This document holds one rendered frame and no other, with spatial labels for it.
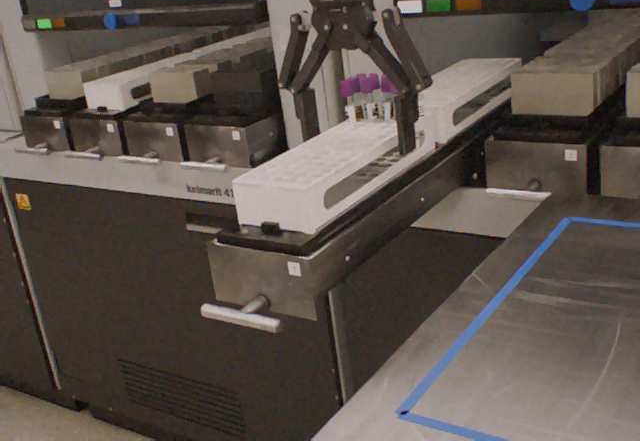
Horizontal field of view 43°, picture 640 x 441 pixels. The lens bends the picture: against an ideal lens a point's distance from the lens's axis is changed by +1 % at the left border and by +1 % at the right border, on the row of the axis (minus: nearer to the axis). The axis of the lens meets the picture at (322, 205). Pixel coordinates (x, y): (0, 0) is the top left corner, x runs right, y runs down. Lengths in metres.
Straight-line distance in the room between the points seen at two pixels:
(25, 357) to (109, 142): 0.76
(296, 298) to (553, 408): 0.36
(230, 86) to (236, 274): 0.62
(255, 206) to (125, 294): 0.90
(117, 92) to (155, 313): 0.45
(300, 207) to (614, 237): 0.30
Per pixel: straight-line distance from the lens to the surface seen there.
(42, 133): 1.72
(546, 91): 1.14
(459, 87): 1.17
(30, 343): 2.09
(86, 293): 1.82
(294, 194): 0.81
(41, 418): 2.24
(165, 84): 1.53
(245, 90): 1.40
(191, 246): 1.51
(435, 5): 1.16
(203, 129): 1.39
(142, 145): 1.50
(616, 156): 1.06
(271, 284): 0.83
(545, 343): 0.59
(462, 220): 1.16
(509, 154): 1.10
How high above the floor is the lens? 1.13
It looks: 20 degrees down
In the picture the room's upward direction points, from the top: 8 degrees counter-clockwise
